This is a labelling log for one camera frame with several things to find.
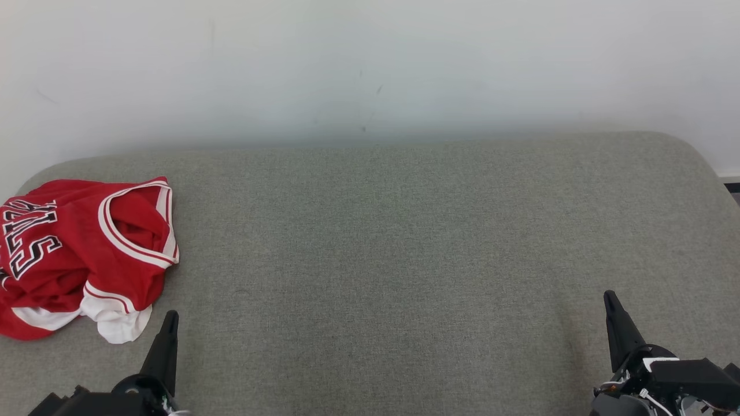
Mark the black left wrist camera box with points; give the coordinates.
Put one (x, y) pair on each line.
(75, 404)

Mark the red basketball jersey white sleeves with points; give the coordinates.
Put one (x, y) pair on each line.
(87, 242)

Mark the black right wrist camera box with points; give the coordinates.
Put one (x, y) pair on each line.
(694, 375)

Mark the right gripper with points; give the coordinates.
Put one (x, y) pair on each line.
(621, 401)

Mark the grey fabric sofa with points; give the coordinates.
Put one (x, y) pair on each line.
(404, 260)

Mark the dark wall baseboard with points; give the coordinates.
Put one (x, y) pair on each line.
(733, 187)

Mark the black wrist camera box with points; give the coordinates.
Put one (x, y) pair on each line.
(75, 404)
(694, 375)

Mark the red shorts white stripe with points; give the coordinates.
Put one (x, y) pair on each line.
(29, 320)

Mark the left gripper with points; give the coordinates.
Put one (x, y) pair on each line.
(141, 398)

